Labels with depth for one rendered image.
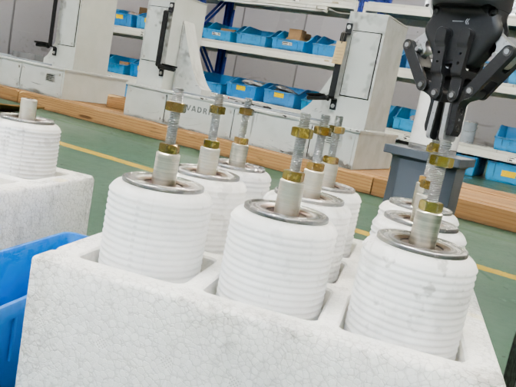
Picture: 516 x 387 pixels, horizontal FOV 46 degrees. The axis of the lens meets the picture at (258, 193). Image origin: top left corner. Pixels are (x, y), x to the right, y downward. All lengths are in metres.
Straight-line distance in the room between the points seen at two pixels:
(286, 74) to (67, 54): 6.57
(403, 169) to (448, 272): 0.71
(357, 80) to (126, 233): 2.45
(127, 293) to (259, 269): 0.11
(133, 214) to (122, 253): 0.04
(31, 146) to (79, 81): 3.21
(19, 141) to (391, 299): 0.57
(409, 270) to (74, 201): 0.57
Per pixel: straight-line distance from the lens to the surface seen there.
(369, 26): 2.96
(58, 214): 0.89
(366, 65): 2.92
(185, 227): 0.54
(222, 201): 0.64
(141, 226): 0.53
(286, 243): 0.49
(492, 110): 9.15
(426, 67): 0.66
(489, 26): 0.62
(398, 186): 1.19
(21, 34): 8.33
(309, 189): 0.64
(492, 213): 2.62
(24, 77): 4.27
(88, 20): 4.09
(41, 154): 0.89
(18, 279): 0.79
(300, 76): 10.15
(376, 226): 0.62
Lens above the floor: 0.35
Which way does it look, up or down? 9 degrees down
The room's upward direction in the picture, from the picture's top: 11 degrees clockwise
